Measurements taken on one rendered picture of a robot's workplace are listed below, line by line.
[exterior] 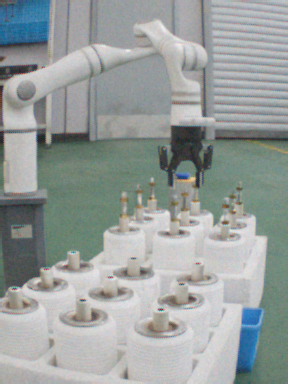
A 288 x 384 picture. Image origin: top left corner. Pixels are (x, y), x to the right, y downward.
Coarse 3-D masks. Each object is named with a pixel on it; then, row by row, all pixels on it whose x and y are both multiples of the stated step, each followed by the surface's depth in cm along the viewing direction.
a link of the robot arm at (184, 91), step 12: (168, 48) 138; (180, 48) 137; (168, 60) 139; (180, 60) 137; (168, 72) 141; (180, 72) 138; (180, 84) 139; (192, 84) 139; (180, 96) 140; (192, 96) 140
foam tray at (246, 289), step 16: (256, 240) 159; (96, 256) 144; (256, 256) 143; (160, 272) 132; (176, 272) 132; (256, 272) 137; (160, 288) 132; (224, 288) 128; (240, 288) 127; (256, 288) 142; (256, 304) 148
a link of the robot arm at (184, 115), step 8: (176, 104) 141; (184, 104) 140; (192, 104) 140; (200, 104) 142; (176, 112) 141; (184, 112) 140; (192, 112) 140; (200, 112) 142; (176, 120) 141; (184, 120) 136; (192, 120) 136; (200, 120) 137; (208, 120) 138
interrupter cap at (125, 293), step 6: (96, 288) 99; (102, 288) 99; (120, 288) 99; (126, 288) 99; (90, 294) 95; (96, 294) 96; (102, 294) 96; (120, 294) 97; (126, 294) 96; (132, 294) 96; (102, 300) 93; (108, 300) 93; (114, 300) 93; (120, 300) 93
